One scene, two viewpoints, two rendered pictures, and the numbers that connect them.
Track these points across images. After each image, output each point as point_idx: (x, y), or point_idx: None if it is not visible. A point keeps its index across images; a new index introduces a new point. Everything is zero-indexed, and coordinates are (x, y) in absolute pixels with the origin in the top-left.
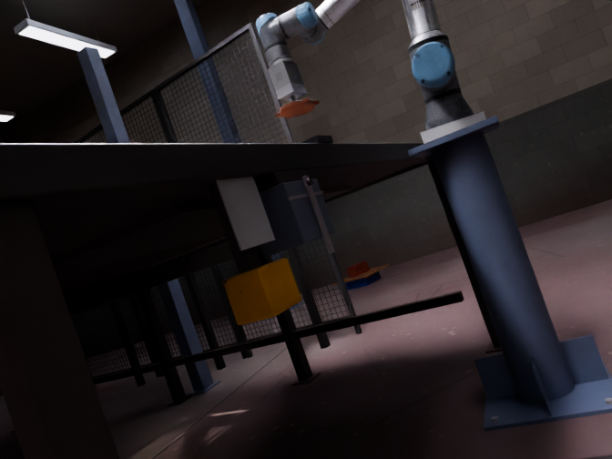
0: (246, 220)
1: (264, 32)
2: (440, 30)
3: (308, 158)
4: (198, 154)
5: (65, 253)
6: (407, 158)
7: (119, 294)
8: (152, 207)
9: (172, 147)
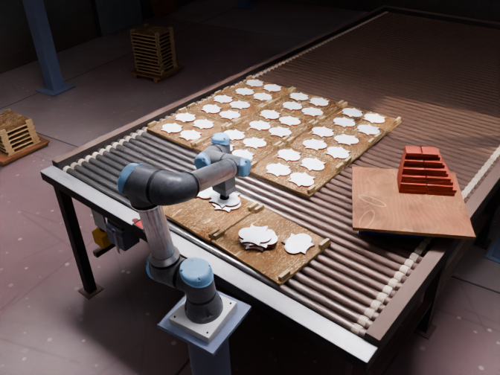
0: (97, 220)
1: (214, 144)
2: (154, 258)
3: (124, 225)
4: (82, 199)
5: None
6: (229, 291)
7: None
8: None
9: (77, 193)
